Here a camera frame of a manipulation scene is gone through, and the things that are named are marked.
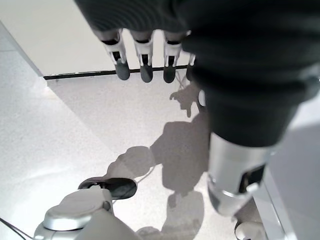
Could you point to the black robot left foot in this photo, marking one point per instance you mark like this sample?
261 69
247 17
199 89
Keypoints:
120 187

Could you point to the white cart caster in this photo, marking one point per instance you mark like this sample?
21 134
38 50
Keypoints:
246 230
202 98

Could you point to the white medical cart body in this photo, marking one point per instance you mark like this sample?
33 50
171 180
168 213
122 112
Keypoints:
300 175

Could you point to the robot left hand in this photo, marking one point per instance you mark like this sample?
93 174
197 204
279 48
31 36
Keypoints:
237 62

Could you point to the silver robot left leg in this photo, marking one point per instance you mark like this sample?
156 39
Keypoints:
75 212

